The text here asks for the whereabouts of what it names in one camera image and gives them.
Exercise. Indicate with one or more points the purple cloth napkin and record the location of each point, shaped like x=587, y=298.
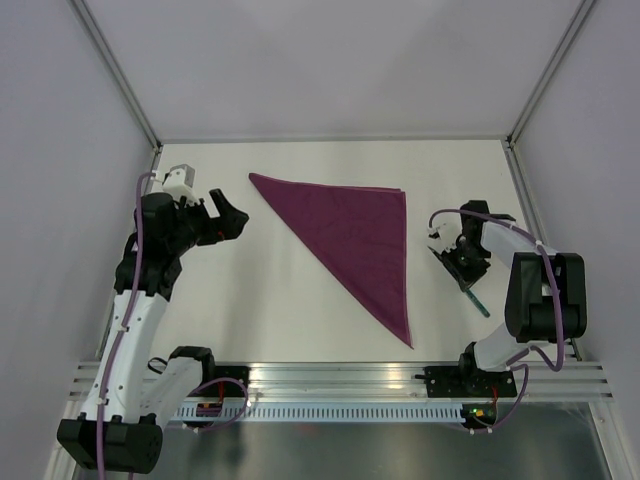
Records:
x=358, y=233

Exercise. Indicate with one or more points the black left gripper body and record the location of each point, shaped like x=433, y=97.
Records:
x=189, y=217

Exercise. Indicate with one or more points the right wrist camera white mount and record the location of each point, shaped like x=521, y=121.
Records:
x=437, y=232

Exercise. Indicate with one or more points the aluminium frame post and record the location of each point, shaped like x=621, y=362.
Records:
x=89, y=23
x=568, y=38

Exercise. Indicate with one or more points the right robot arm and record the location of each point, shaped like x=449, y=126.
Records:
x=546, y=302

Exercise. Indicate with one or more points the aluminium front rail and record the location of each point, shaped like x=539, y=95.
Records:
x=578, y=381

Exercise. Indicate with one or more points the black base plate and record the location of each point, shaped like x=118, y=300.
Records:
x=230, y=388
x=452, y=382

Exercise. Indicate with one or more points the white slotted cable duct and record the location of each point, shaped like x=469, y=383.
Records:
x=351, y=412

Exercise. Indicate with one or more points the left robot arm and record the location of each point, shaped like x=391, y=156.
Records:
x=120, y=426

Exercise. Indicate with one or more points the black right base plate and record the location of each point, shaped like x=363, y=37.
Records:
x=452, y=382

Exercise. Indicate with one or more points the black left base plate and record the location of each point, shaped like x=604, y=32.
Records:
x=230, y=388

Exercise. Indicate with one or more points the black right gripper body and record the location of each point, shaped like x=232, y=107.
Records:
x=467, y=259

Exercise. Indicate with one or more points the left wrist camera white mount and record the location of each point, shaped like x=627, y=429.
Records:
x=178, y=182

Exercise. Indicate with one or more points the aluminium frame post right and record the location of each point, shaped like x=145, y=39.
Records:
x=568, y=38

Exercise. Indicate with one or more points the aluminium frame post left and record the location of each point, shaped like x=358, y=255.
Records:
x=89, y=23

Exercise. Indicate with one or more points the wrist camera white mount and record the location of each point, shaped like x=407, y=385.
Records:
x=437, y=232
x=178, y=182

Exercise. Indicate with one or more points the green handled knife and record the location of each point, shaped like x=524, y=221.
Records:
x=477, y=302

